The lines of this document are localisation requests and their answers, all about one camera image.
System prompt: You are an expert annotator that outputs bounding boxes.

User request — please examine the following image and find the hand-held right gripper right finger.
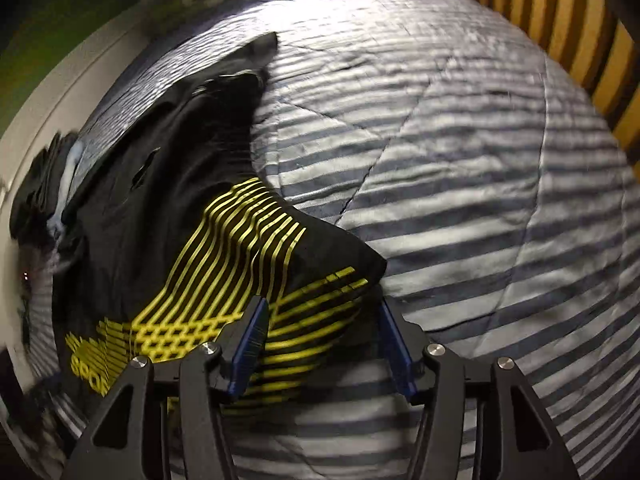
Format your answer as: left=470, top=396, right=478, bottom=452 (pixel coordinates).
left=377, top=297, right=583, bottom=480

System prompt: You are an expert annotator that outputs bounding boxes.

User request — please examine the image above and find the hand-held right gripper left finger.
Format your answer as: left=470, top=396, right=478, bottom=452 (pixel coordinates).
left=60, top=296, right=271, bottom=480

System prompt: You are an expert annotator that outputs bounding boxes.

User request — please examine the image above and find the black shirt with yellow stripes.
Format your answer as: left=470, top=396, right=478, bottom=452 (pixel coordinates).
left=50, top=32, right=388, bottom=413

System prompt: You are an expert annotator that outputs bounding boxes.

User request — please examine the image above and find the grey striped blanket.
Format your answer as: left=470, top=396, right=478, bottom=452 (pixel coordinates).
left=30, top=0, right=640, bottom=480

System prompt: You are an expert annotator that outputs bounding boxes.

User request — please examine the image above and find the stack of folded dark clothes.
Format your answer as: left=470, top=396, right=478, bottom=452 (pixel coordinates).
left=10, top=132, right=86, bottom=261

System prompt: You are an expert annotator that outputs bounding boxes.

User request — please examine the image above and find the wooden slatted bed rail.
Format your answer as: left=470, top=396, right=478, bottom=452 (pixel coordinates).
left=410, top=0, right=640, bottom=181

